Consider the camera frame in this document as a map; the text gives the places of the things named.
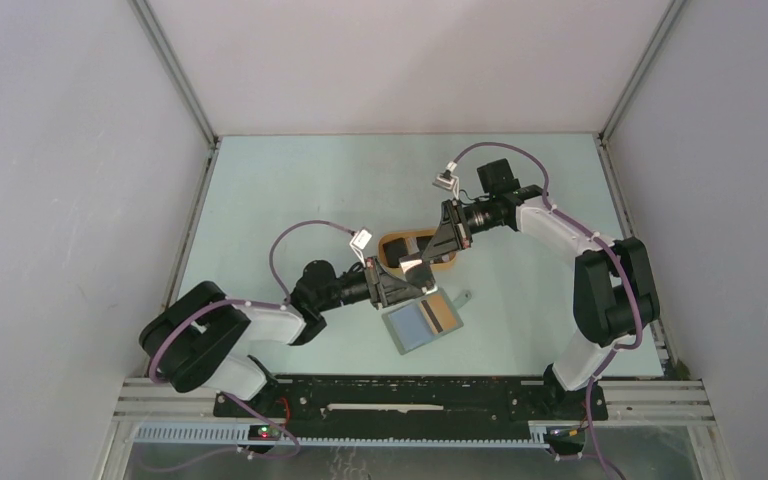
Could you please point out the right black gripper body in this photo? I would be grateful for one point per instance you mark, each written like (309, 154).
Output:
(474, 218)

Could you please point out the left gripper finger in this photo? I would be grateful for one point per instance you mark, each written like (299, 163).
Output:
(397, 279)
(400, 294)

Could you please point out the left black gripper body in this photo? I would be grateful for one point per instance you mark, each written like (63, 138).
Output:
(377, 287)

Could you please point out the black VIP credit card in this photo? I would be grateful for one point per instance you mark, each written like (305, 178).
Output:
(418, 272)

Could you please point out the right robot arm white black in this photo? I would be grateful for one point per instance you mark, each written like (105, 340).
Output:
(614, 297)

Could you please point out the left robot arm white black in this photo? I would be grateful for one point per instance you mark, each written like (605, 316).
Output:
(191, 343)

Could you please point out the stack of cards in tray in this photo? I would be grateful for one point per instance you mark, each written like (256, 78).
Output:
(395, 250)

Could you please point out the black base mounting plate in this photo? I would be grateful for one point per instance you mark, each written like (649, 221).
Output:
(433, 408)

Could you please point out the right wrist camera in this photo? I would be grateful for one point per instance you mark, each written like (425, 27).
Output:
(448, 181)

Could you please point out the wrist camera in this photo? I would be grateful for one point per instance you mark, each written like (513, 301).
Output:
(448, 181)
(358, 243)

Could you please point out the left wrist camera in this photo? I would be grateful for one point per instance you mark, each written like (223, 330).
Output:
(358, 243)

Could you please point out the aluminium frame rail front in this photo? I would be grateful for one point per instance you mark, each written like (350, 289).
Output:
(158, 413)

